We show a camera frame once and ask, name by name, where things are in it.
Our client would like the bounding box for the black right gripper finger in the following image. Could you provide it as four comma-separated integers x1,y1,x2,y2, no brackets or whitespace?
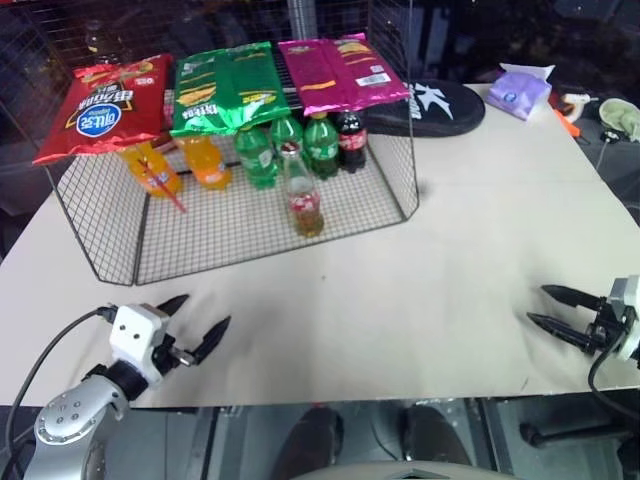
525,312,595,354
541,284,601,311

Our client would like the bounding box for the black wire mesh rack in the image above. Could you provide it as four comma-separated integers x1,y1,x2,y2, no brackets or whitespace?
42,0,421,288

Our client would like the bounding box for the glass bottle with red label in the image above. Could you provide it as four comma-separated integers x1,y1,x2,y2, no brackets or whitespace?
279,141,326,238

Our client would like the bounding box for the dark cola plastic bottle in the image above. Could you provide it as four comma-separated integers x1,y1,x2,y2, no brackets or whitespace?
334,109,370,175

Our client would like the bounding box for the green chip bag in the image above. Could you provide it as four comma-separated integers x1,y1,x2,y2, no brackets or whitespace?
168,40,293,139

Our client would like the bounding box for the white glue gun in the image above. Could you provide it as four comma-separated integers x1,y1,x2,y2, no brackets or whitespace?
549,84,600,122

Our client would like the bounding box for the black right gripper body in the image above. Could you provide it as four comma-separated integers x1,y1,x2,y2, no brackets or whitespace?
585,295,629,357

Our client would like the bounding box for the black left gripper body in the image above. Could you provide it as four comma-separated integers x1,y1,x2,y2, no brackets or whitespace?
151,332,198,376

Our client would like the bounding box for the black oval pad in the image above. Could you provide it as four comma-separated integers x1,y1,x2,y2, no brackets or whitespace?
363,79,487,139

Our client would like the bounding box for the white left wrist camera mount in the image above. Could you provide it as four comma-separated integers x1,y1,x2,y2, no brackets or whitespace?
108,303,174,389

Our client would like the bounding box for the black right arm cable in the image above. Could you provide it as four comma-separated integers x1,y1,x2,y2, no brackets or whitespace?
588,344,640,417

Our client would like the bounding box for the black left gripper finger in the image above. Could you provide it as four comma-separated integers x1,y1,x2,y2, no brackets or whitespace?
193,315,233,365
155,293,191,318

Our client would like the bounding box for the thin red stick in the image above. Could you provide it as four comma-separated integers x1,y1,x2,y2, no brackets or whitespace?
140,156,188,214

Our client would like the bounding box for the orange plastic tool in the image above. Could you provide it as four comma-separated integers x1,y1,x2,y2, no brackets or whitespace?
555,109,582,138

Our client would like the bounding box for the orange soda plastic bottle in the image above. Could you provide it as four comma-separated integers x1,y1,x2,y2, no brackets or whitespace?
176,135,234,192
117,141,184,199

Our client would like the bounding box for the purple tissue pack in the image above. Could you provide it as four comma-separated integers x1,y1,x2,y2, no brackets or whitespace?
485,62,558,123

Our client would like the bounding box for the green soda plastic bottle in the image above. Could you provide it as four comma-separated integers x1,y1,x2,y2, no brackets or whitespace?
302,113,343,181
269,115,305,157
234,124,279,191

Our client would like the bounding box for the magenta chip bag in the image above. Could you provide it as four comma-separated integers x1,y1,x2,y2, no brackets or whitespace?
276,33,412,118

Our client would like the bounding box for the pale green cloth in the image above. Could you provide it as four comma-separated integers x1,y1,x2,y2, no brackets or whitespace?
598,96,640,144

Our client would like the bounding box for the thin white cable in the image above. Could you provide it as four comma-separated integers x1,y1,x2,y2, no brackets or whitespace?
594,130,622,169

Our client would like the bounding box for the red chip bag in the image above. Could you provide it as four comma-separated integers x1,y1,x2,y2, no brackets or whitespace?
32,53,174,167

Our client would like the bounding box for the black chair base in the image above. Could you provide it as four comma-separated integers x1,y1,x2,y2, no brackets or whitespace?
518,418,640,452

